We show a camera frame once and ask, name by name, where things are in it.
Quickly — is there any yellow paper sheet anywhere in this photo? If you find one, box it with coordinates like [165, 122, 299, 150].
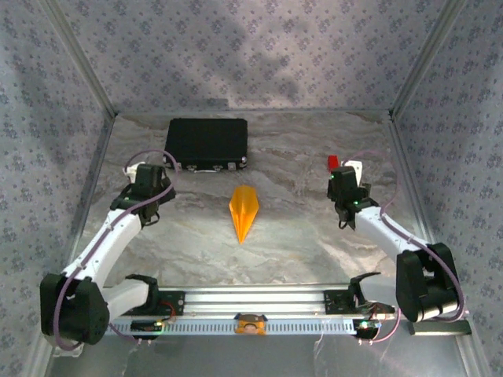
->
[228, 184, 259, 245]

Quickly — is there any black hard case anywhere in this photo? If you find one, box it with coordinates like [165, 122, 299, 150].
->
[163, 117, 249, 173]

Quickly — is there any small black controller board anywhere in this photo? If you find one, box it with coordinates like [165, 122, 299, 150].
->
[352, 318, 382, 338]
[130, 320, 163, 335]

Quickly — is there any aluminium side rail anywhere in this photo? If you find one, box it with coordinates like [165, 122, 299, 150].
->
[388, 115, 447, 286]
[58, 115, 119, 290]

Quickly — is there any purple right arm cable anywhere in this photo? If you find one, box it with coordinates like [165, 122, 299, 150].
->
[341, 148, 468, 346]

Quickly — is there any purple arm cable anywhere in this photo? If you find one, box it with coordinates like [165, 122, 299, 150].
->
[53, 149, 178, 350]
[341, 148, 468, 346]

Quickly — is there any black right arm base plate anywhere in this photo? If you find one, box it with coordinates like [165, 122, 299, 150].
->
[324, 289, 370, 315]

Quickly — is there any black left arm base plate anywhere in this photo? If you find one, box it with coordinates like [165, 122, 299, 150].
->
[152, 289, 186, 317]

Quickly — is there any aluminium corner post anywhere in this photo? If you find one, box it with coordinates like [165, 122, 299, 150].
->
[389, 0, 469, 119]
[41, 0, 119, 119]

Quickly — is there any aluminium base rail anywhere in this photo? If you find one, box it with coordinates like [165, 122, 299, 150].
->
[109, 285, 394, 320]

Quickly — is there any slotted grey cable duct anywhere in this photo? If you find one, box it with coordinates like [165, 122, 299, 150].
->
[108, 318, 362, 337]

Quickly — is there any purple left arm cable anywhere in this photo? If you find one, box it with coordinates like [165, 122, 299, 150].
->
[53, 149, 178, 350]

